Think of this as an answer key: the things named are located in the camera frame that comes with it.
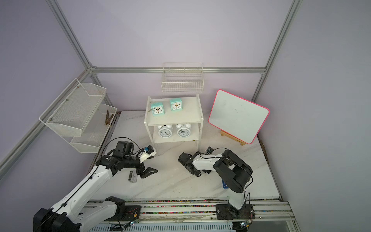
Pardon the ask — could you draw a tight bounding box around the small clear grey box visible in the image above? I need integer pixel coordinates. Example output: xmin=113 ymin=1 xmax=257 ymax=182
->
xmin=128 ymin=171 xmax=137 ymax=183

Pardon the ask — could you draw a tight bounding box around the white twin-bell alarm clock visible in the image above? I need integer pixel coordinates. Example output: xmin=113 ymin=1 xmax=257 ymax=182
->
xmin=176 ymin=124 xmax=191 ymax=138
xmin=157 ymin=125 xmax=173 ymax=138

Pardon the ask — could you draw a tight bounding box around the mint square alarm clock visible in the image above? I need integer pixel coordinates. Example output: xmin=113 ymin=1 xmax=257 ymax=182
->
xmin=151 ymin=102 xmax=165 ymax=116
xmin=170 ymin=98 xmax=183 ymax=112

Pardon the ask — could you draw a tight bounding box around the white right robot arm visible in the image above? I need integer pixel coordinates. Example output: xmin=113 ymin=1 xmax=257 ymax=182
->
xmin=178 ymin=147 xmax=253 ymax=211

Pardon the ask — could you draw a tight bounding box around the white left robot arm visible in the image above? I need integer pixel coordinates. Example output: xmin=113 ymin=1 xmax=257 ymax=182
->
xmin=33 ymin=141 xmax=157 ymax=232

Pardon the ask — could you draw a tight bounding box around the white two-tier shelf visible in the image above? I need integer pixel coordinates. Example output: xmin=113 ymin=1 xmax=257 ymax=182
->
xmin=144 ymin=94 xmax=204 ymax=149

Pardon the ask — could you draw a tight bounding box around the blue stapler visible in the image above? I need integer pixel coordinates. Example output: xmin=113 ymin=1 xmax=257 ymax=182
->
xmin=222 ymin=180 xmax=229 ymax=189

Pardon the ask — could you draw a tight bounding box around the white mesh lower bin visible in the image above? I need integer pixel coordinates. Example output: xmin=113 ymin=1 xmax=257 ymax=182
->
xmin=70 ymin=104 xmax=117 ymax=153

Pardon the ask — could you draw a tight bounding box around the white mesh bin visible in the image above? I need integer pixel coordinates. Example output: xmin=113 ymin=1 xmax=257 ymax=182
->
xmin=39 ymin=79 xmax=106 ymax=137
xmin=70 ymin=104 xmax=117 ymax=153

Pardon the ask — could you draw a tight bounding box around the pink-rimmed whiteboard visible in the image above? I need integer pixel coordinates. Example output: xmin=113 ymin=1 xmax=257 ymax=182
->
xmin=208 ymin=90 xmax=270 ymax=144

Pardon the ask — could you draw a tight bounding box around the white mesh upper bin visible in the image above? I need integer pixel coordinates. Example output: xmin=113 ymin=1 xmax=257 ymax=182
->
xmin=39 ymin=79 xmax=106 ymax=137

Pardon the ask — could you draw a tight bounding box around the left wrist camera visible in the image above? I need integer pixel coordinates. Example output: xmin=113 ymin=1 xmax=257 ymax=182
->
xmin=139 ymin=146 xmax=157 ymax=163

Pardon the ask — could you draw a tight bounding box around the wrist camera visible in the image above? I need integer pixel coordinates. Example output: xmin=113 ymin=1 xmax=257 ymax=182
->
xmin=206 ymin=147 xmax=214 ymax=155
xmin=139 ymin=146 xmax=157 ymax=163

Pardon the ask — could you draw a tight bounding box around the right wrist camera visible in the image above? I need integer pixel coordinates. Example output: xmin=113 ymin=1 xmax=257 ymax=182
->
xmin=206 ymin=147 xmax=214 ymax=155

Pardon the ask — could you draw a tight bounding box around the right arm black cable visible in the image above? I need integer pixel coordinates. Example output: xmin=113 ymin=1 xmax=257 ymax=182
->
xmin=199 ymin=147 xmax=254 ymax=204

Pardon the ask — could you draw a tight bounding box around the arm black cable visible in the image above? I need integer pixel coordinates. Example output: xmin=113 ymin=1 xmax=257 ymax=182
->
xmin=199 ymin=147 xmax=254 ymax=204
xmin=34 ymin=137 xmax=146 ymax=232

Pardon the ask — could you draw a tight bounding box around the white wire wall basket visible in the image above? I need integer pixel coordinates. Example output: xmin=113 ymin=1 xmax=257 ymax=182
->
xmin=161 ymin=62 xmax=204 ymax=93

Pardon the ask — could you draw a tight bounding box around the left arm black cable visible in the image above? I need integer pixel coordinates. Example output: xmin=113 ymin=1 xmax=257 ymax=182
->
xmin=34 ymin=137 xmax=146 ymax=232

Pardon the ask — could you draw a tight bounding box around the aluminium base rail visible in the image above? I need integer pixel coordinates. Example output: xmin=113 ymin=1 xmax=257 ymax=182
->
xmin=78 ymin=198 xmax=296 ymax=232

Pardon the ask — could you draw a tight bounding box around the aluminium frame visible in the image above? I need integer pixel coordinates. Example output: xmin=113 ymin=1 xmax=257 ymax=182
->
xmin=1 ymin=1 xmax=302 ymax=181

